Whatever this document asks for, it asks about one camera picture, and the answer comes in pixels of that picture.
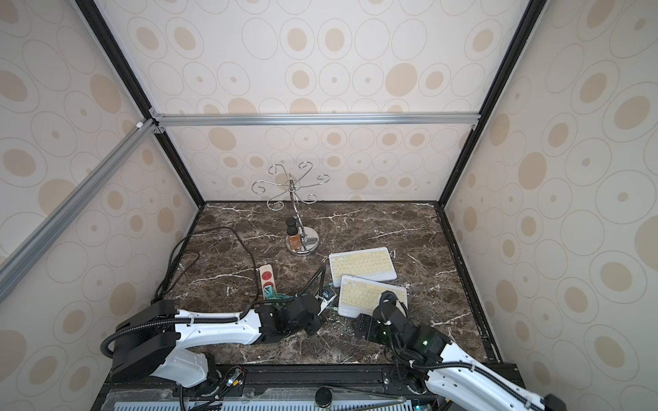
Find white wireless keyboard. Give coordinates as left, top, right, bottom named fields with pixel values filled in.
left=338, top=276, right=409, bottom=319
left=329, top=248, right=398, bottom=287

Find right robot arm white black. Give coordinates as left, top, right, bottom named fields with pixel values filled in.
left=353, top=291, right=567, bottom=410

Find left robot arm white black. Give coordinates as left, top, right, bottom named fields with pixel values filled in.
left=99, top=290, right=335, bottom=388

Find beige power strip red sockets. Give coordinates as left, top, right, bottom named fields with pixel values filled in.
left=259, top=265, right=278, bottom=300

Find amber bottle black cap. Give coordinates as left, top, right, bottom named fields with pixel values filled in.
left=285, top=217, right=302, bottom=252

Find chrome mug tree stand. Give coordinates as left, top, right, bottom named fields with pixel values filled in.
left=251, top=161, right=331, bottom=256

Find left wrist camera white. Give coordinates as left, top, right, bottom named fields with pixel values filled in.
left=318, top=286, right=337, bottom=312

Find black power cord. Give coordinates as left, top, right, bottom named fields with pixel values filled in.
left=153, top=226, right=263, bottom=309

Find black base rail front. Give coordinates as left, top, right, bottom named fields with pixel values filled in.
left=92, top=364, right=456, bottom=410

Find horizontal aluminium frame bar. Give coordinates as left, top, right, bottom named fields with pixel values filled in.
left=155, top=111, right=481, bottom=127

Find left diagonal aluminium frame bar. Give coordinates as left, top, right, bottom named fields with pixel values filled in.
left=1, top=118, right=155, bottom=300

